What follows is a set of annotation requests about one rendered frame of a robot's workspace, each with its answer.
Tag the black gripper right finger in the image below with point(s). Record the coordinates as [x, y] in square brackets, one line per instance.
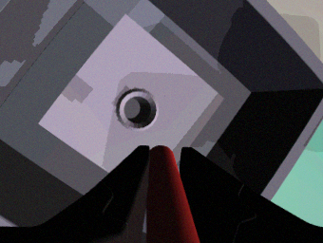
[227, 211]

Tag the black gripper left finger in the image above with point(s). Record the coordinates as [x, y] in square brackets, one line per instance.
[112, 212]

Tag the dark red cylinder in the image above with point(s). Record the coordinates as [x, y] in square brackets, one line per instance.
[168, 218]

